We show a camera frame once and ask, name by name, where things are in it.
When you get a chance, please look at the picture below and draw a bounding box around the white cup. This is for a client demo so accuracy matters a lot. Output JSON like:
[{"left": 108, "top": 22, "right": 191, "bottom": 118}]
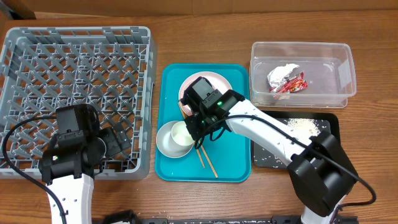
[{"left": 171, "top": 121, "right": 194, "bottom": 146}]

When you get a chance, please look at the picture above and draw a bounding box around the grey bowl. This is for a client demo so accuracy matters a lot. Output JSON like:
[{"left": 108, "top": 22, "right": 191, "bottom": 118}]
[{"left": 156, "top": 121, "right": 193, "bottom": 159}]

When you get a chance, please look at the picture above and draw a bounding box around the red snack wrapper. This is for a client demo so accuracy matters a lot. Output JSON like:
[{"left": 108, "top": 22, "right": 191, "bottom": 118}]
[{"left": 267, "top": 63, "right": 308, "bottom": 93}]

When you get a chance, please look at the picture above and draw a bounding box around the rice pile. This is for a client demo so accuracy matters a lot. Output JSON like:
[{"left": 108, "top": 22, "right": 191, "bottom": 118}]
[{"left": 254, "top": 117, "right": 331, "bottom": 169}]

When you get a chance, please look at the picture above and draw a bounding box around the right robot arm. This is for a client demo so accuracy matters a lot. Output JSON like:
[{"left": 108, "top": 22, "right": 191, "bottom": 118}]
[{"left": 180, "top": 77, "right": 358, "bottom": 223}]

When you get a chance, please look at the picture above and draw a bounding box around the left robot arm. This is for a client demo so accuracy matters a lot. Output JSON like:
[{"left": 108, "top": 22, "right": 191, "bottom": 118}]
[{"left": 39, "top": 104, "right": 131, "bottom": 223}]

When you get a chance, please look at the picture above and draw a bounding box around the grey dishwasher rack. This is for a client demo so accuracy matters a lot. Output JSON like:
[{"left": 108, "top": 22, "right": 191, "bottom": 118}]
[{"left": 1, "top": 26, "right": 157, "bottom": 180}]

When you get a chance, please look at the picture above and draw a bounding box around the black waste tray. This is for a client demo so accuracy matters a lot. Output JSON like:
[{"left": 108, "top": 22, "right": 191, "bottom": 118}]
[{"left": 252, "top": 111, "right": 341, "bottom": 169}]

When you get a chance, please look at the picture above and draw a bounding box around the wooden chopstick right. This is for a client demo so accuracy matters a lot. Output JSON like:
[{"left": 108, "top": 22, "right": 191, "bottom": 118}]
[{"left": 201, "top": 146, "right": 218, "bottom": 178}]

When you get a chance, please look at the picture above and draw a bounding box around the wooden chopstick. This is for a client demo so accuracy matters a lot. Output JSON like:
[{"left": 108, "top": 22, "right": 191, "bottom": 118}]
[
  {"left": 178, "top": 101, "right": 205, "bottom": 168},
  {"left": 201, "top": 146, "right": 218, "bottom": 178}
]

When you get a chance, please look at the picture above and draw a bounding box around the wooden chopstick left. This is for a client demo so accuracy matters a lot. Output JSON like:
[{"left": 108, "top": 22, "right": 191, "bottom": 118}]
[{"left": 178, "top": 101, "right": 205, "bottom": 168}]

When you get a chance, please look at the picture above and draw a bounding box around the large white plate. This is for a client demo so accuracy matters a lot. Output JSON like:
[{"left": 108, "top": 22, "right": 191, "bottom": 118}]
[{"left": 178, "top": 72, "right": 232, "bottom": 117}]

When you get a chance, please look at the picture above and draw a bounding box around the teal serving tray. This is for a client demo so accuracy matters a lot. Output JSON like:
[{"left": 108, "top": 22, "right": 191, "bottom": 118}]
[{"left": 154, "top": 63, "right": 251, "bottom": 183}]

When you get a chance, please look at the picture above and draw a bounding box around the clear plastic bin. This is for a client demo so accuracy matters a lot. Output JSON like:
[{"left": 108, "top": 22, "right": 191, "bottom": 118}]
[{"left": 249, "top": 42, "right": 356, "bottom": 108}]

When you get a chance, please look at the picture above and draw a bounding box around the cardboard backdrop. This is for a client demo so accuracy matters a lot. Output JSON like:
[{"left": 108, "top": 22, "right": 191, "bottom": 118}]
[{"left": 0, "top": 0, "right": 398, "bottom": 21}]

